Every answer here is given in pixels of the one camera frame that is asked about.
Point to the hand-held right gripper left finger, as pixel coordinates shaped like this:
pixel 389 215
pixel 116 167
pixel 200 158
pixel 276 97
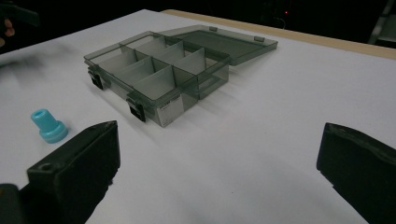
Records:
pixel 74 168

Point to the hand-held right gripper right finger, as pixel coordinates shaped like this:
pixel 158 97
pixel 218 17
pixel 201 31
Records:
pixel 361 169

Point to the blue plastic stopper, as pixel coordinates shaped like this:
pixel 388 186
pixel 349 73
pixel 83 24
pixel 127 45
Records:
pixel 48 126

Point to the grey transparent compartment box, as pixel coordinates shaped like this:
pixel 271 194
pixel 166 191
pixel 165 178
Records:
pixel 162 70

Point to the metal stand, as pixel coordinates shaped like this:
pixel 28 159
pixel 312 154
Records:
pixel 381 23

